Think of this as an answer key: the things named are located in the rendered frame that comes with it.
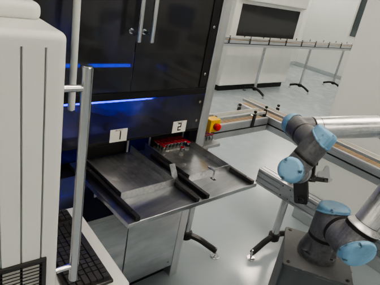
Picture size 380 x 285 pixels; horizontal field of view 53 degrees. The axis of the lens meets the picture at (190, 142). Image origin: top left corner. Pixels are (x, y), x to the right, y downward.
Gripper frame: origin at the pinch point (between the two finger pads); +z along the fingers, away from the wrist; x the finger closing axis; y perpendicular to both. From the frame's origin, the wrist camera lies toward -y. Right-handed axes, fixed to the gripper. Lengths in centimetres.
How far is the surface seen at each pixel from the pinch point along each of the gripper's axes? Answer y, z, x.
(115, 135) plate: 7, -18, 79
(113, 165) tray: -6, -13, 81
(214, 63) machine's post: 48, 17, 54
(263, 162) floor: 7, 260, 97
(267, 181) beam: -8, 118, 50
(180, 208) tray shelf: -18.1, -15.7, 43.8
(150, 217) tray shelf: -22, -29, 49
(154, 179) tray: -10, -8, 62
